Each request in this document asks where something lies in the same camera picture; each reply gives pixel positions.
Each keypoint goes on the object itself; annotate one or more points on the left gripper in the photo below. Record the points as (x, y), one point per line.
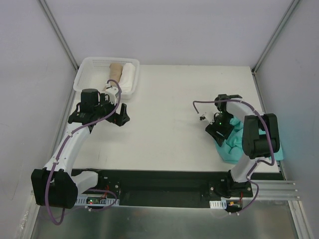
(116, 115)

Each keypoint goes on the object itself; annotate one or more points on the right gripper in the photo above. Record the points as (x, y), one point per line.
(217, 129)

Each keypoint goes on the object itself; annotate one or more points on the teal t-shirt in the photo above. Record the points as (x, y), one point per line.
(231, 150)

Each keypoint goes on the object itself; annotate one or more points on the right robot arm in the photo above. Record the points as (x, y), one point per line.
(260, 141)

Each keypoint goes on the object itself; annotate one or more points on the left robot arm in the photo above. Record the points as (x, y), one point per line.
(54, 185)

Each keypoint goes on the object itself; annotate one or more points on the white rolled t-shirt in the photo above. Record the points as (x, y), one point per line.
(127, 77)

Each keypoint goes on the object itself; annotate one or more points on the beige rolled t-shirt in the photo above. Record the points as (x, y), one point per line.
(114, 74)

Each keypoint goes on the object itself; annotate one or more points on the white plastic basket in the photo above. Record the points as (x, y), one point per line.
(94, 72)

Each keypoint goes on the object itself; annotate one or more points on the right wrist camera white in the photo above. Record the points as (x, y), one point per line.
(207, 116)

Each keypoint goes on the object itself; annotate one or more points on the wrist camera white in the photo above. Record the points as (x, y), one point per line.
(111, 93)
(207, 116)

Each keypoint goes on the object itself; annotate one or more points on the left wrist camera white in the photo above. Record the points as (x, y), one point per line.
(111, 93)

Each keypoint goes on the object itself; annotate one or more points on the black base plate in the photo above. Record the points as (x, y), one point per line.
(173, 189)

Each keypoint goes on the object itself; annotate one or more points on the right white cable duct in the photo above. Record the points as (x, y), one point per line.
(222, 204)

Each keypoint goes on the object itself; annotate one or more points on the white cable duct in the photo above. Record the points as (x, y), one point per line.
(222, 204)
(96, 201)

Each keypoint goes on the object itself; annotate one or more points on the aluminium rail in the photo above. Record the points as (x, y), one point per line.
(277, 190)

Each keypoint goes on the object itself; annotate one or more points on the left white cable duct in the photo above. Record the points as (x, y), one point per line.
(96, 201)

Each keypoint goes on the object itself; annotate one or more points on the right aluminium frame post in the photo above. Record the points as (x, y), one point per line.
(275, 35)

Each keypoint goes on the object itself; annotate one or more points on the aluminium frame post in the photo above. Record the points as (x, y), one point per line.
(275, 35)
(48, 13)

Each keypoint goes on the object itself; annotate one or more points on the left aluminium frame post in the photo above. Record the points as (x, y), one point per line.
(48, 13)

